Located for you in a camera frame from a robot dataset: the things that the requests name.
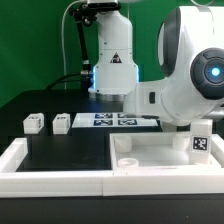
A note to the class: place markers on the white square table top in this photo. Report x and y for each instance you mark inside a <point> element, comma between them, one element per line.
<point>158,150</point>

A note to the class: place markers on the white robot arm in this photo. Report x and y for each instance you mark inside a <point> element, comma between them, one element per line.
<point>190,55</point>

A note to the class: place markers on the white tag sheet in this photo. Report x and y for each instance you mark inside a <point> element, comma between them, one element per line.
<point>90,120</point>

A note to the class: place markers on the white U-shaped obstacle fence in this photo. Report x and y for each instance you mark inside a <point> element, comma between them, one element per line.
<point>102,183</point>

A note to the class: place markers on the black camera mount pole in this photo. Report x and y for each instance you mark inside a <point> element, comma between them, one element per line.
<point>83,16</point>

